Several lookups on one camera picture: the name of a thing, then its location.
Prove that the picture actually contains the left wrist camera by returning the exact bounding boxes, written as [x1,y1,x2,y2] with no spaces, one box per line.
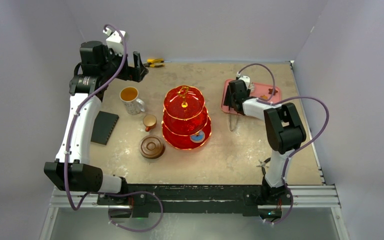
[103,27,124,57]

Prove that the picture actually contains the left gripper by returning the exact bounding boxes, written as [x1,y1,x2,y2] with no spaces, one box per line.
[99,45,148,82]

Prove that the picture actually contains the red three-tier cake stand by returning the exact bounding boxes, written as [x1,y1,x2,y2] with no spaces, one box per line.
[161,85,212,150]

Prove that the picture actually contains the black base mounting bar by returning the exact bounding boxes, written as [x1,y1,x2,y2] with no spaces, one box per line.
[97,183,292,218]

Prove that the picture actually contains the pink serving tray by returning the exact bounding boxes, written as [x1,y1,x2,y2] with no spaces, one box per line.
[220,79,282,114]

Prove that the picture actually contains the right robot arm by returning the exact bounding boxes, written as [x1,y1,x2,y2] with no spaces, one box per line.
[223,79,307,204]

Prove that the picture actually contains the black serving tongs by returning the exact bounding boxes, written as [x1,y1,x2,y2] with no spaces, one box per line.
[228,114,239,132]

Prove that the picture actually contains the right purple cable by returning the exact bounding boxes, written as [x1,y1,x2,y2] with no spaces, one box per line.
[236,63,330,227]

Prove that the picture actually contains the blue frosted donut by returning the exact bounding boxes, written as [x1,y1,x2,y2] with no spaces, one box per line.
[189,130,206,143]

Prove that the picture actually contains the white chocolate-drizzled donut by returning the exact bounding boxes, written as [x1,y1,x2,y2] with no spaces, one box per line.
[247,82,255,93]

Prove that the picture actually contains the white mug with tea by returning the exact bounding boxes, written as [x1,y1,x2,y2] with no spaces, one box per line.
[119,86,146,115]

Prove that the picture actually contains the round brown wooden lid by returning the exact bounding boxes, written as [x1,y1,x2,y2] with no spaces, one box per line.
[139,135,166,159]

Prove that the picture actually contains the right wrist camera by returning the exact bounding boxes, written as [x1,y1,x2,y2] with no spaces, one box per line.
[236,75,251,89]

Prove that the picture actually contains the brown star cookie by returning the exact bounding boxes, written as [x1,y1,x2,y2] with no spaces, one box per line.
[268,88,278,96]

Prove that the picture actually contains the black-handled pliers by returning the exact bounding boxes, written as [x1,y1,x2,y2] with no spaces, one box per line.
[257,157,271,176]

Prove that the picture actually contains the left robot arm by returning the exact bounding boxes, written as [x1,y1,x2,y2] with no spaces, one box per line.
[44,40,148,205]

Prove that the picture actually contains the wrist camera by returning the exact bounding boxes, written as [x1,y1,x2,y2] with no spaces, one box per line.
[103,27,124,57]
[236,75,251,89]

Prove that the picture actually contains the small copper cup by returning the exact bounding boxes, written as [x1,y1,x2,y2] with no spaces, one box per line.
[142,114,157,132]

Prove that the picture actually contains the yellow-handled pliers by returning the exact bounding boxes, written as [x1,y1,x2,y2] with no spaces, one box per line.
[143,58,165,68]

